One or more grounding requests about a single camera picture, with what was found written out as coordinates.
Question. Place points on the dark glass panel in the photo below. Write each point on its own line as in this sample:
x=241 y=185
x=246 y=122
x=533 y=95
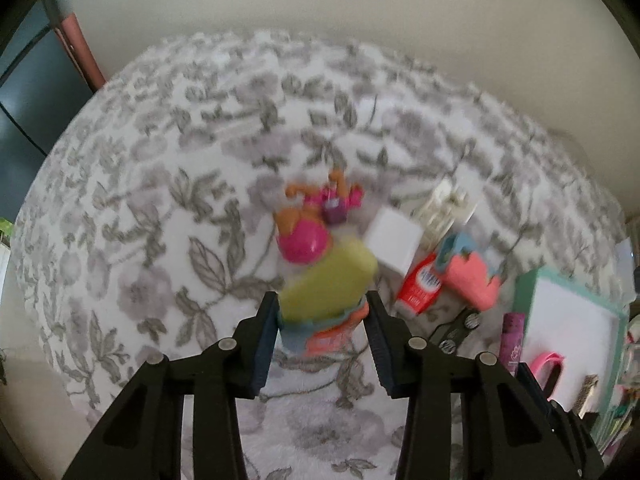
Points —
x=25 y=100

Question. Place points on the grey floral blanket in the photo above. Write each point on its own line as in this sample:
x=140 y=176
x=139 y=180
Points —
x=150 y=210

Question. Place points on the white hair claw clip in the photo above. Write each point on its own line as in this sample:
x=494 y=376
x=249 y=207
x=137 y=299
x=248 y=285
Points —
x=445 y=205

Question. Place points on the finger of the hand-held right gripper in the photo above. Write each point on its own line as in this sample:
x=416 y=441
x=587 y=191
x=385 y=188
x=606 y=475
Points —
x=536 y=385

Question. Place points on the gold patterned slim box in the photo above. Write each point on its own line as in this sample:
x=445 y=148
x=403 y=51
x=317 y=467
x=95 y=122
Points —
x=590 y=390

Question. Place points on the white charger cube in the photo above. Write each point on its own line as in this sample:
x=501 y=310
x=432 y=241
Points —
x=392 y=235

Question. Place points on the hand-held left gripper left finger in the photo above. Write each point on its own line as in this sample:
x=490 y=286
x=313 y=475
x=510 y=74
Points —
x=265 y=345

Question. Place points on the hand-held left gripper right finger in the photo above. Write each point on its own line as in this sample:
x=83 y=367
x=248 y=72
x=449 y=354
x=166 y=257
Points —
x=380 y=345

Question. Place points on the teal shallow cardboard tray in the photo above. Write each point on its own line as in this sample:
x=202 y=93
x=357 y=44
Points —
x=570 y=330

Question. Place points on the pink doll figurine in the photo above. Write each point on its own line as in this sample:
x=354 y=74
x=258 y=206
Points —
x=302 y=245

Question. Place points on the coral pink plastic case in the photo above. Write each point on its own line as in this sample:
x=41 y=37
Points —
x=470 y=280

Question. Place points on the purple tube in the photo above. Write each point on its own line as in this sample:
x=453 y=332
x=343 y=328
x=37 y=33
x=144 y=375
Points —
x=514 y=340

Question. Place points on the yellow eraser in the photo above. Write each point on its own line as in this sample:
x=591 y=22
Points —
x=325 y=275

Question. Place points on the pink board edge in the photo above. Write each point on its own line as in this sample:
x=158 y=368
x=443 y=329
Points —
x=77 y=50

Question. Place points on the red squeeze bottle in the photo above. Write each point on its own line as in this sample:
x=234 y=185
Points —
x=420 y=285

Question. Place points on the small purple toy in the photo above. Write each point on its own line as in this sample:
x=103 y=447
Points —
x=334 y=210

